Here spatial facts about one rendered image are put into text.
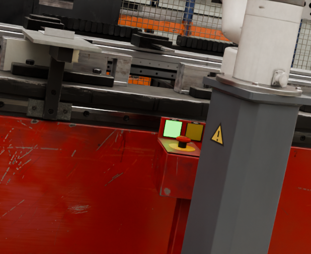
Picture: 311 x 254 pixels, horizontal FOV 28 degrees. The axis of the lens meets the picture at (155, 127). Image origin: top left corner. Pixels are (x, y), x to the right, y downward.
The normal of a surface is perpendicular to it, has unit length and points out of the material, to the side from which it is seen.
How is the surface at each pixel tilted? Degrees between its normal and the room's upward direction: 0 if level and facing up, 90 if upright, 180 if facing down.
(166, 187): 90
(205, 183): 90
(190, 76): 90
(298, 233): 90
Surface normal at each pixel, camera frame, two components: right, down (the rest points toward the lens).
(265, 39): -0.28, 0.14
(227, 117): -0.86, -0.05
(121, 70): 0.30, 0.23
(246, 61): -0.73, 0.00
